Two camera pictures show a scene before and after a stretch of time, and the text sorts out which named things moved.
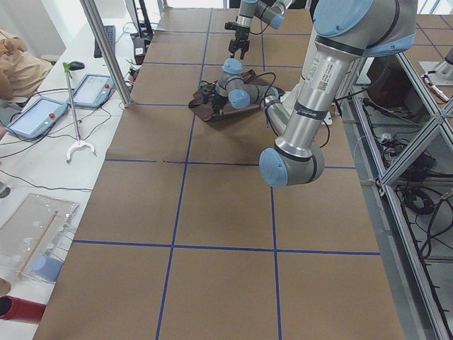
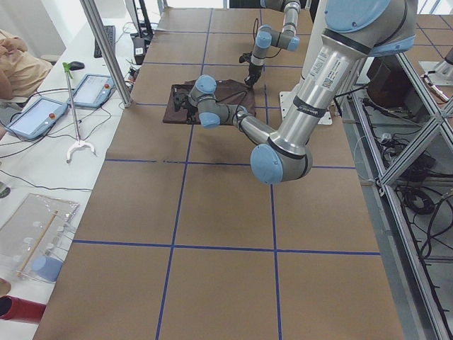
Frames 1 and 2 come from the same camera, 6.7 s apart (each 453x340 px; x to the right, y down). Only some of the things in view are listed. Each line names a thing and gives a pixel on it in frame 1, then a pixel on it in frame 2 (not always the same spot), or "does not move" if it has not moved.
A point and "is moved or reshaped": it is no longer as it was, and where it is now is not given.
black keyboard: [110, 32] does not move
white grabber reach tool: [78, 143] does not move
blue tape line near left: [185, 173] does not move
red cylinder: [13, 308] does not move
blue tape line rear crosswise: [222, 64] does not move
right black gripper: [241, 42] -> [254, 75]
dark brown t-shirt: [207, 111] is moved or reshaped
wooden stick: [19, 273] does not move
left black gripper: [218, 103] -> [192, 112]
